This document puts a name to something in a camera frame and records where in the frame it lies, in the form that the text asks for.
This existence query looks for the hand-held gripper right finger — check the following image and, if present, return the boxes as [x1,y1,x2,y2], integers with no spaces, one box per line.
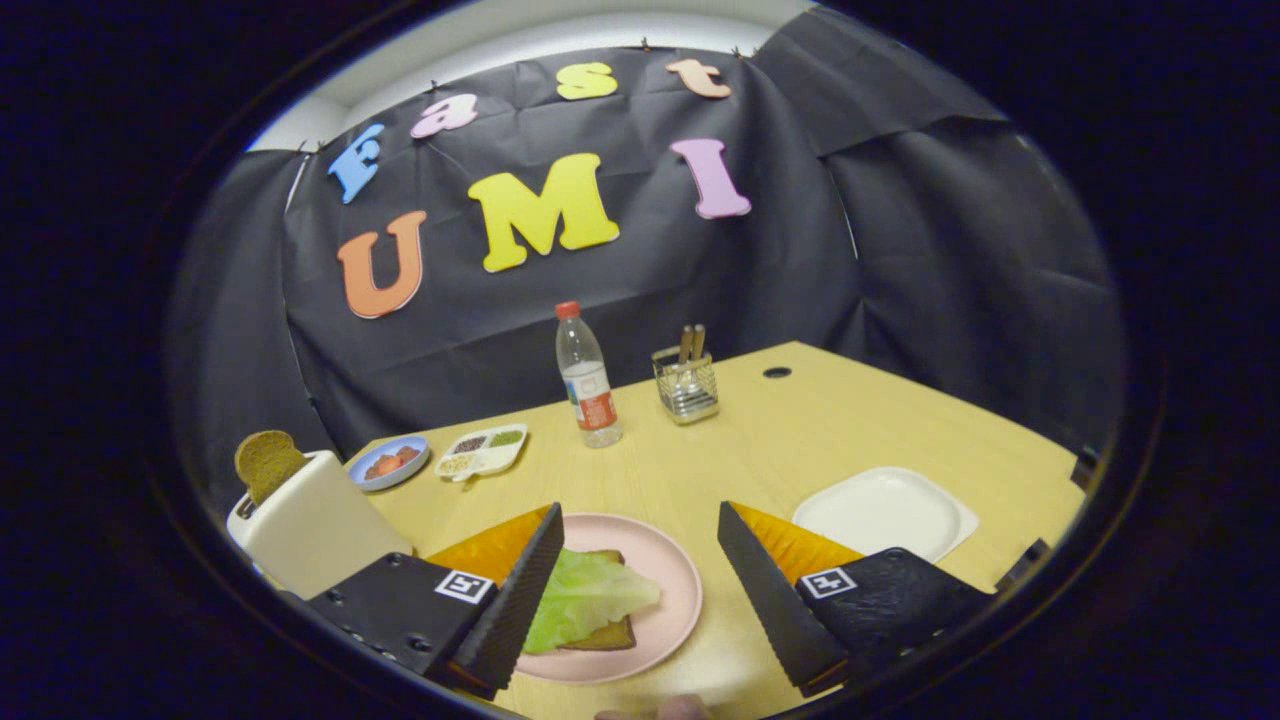
[717,500,996,699]

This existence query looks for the clear red-capped water bottle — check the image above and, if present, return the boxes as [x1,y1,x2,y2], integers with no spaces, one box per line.
[555,301,624,449]

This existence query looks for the pink round plate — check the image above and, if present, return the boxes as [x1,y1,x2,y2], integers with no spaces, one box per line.
[515,513,703,686]

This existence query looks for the green lettuce leaf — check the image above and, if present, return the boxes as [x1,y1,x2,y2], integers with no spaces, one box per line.
[522,547,662,655]

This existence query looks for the black backdrop cloth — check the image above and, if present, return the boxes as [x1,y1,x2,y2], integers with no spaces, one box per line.
[165,5,1126,521]

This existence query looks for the small blue plate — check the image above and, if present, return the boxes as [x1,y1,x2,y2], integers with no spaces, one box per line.
[347,435,432,493]

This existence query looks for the red food pieces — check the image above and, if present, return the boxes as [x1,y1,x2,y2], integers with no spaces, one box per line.
[365,446,421,479]

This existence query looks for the white toaster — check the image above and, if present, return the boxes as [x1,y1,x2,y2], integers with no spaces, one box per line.
[227,450,413,601]

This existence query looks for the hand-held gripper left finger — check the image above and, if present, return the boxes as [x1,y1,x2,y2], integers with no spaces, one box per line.
[305,502,566,701]

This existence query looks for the white divided condiment tray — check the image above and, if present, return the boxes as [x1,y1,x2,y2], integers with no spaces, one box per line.
[435,424,529,483]

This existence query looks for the white square plate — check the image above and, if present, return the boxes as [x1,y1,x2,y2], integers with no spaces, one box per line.
[792,466,980,564]

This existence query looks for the brown toast slice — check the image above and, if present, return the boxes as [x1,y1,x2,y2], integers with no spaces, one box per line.
[560,549,637,652]
[235,430,311,506]

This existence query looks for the wire mesh utensil holder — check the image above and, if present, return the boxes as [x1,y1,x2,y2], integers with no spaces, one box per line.
[652,345,720,426]

